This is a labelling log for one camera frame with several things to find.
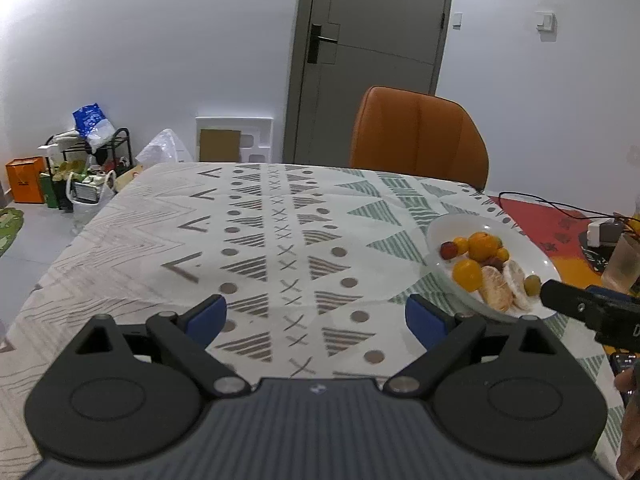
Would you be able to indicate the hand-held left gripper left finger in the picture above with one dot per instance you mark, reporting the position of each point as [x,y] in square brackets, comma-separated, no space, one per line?
[207,319]

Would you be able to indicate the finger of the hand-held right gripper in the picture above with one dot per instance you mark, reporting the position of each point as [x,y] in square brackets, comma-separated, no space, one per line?
[567,302]

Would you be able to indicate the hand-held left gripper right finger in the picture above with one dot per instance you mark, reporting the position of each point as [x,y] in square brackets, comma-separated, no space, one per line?
[425,321]

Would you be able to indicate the small green-brown fruit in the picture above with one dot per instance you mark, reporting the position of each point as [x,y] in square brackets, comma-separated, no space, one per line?
[532,285]

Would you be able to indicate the pale peeled citrus piece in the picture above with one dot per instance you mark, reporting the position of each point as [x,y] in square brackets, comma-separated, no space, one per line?
[516,282]

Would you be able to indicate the medium orange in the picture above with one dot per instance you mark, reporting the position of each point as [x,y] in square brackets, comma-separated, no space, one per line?
[467,275]

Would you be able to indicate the peeled orange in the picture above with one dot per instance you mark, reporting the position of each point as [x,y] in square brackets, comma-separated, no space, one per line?
[496,289]

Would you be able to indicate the dark red plum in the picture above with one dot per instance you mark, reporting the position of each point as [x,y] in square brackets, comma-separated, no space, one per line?
[495,263]
[447,250]

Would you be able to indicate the tiny tangerine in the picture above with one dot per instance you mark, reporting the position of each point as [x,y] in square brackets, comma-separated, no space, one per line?
[502,254]

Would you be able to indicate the small orange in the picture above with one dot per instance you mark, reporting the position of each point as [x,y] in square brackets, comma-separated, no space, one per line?
[461,245]

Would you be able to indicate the large orange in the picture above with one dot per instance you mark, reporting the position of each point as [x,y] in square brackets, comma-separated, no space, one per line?
[482,246]

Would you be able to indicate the white ceramic bowl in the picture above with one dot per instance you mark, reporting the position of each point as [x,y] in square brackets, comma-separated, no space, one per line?
[450,227]

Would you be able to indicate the person's right hand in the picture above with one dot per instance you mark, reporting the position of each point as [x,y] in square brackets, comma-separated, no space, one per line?
[631,440]

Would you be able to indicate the white power adapter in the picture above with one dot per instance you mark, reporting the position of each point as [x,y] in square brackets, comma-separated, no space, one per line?
[595,232]

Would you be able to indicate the red printed mat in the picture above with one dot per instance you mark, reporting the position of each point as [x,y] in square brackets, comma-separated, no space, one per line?
[535,215]

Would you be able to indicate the patterned white tablecloth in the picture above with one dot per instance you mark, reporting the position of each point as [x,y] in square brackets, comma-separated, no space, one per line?
[150,240]

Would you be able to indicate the beige tote bag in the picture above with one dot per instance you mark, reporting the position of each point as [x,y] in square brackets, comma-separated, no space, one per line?
[127,180]

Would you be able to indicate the white plastic bag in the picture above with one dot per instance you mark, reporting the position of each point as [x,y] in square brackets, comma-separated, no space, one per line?
[87,210]

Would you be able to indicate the brown cardboard sheet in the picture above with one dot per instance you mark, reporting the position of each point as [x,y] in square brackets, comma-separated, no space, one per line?
[220,145]

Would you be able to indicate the clear plastic bag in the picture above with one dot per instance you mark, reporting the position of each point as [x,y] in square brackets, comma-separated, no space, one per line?
[162,150]

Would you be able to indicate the orange leather chair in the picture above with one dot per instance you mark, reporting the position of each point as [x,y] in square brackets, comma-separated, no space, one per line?
[420,135]

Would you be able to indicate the black shoe rack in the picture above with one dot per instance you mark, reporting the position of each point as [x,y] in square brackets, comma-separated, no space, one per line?
[122,147]

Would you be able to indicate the white foam packaging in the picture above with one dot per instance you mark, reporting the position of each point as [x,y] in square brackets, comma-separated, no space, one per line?
[257,132]

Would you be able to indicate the green box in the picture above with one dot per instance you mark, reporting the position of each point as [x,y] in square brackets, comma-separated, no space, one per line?
[49,190]

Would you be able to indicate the green floor rug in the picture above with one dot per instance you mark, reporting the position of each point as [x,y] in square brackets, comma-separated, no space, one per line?
[9,230]

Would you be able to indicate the blue and white bag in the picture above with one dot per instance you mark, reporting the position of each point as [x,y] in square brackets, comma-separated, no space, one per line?
[92,125]

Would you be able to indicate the orange paper bag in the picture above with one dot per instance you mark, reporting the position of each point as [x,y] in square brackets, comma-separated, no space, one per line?
[25,180]

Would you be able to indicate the grey door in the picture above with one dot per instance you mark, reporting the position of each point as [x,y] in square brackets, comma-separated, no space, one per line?
[370,35]

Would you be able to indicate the white wall socket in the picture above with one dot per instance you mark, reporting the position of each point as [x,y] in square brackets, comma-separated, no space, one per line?
[546,21]

